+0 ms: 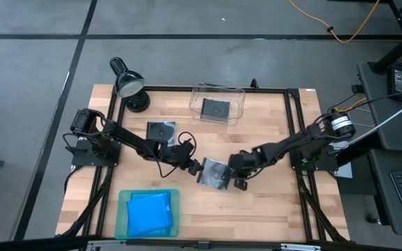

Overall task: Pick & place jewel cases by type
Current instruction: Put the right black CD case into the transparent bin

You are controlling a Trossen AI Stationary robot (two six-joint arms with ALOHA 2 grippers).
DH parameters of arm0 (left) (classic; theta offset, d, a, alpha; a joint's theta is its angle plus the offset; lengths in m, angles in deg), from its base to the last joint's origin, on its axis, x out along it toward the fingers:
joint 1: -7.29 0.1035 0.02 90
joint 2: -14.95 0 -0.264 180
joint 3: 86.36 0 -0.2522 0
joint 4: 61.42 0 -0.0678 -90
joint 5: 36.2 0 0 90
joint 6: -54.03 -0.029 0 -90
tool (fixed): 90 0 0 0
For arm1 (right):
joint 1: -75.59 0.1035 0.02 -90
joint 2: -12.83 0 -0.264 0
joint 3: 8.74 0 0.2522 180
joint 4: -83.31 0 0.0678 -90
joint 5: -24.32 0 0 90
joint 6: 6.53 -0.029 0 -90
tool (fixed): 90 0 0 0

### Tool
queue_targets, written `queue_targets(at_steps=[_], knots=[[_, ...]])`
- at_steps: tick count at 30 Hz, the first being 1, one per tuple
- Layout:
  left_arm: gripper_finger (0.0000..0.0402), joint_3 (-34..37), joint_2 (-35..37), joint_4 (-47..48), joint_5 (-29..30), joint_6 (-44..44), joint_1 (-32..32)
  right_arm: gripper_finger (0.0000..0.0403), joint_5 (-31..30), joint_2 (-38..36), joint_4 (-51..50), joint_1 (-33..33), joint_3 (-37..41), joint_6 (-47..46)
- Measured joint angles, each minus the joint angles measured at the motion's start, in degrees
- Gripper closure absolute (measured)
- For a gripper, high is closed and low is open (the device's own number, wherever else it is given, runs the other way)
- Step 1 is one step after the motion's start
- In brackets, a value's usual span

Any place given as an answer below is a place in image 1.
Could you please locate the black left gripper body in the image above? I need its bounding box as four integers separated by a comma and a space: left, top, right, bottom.
162, 139, 195, 168

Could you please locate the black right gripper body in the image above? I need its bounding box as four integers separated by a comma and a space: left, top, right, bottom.
228, 149, 261, 192

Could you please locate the clear jewel case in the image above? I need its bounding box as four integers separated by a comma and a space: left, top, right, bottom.
200, 98, 231, 123
196, 157, 232, 191
146, 121, 177, 147

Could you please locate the clear plastic bin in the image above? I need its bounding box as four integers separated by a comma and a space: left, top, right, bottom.
188, 82, 246, 126

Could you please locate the black desk lamp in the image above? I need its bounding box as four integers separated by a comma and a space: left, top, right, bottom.
109, 56, 151, 114

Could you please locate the teal translucent plastic bin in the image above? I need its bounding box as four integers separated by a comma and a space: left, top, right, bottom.
114, 188, 181, 241

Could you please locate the white paper sheet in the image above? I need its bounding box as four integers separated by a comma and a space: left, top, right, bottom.
336, 162, 354, 179

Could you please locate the black pole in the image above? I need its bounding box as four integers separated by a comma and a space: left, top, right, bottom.
336, 132, 383, 167

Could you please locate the white rod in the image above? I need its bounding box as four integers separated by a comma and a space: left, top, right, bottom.
347, 94, 402, 147

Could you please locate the black power adapter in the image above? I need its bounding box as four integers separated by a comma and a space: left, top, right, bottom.
387, 65, 402, 103

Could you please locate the thick black stand leg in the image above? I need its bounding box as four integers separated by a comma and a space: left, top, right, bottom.
367, 33, 402, 75

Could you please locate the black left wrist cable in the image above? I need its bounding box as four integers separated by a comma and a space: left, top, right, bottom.
155, 131, 198, 178

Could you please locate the black aluminium table frame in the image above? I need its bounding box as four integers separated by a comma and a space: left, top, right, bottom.
56, 85, 350, 245

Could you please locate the silver bracket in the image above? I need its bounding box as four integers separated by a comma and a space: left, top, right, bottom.
86, 239, 118, 251
280, 243, 322, 251

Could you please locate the yellow plug cord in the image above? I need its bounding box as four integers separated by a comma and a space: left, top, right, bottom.
335, 97, 368, 116

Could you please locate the long yellow cable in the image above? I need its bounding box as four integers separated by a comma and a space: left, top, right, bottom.
287, 0, 382, 45

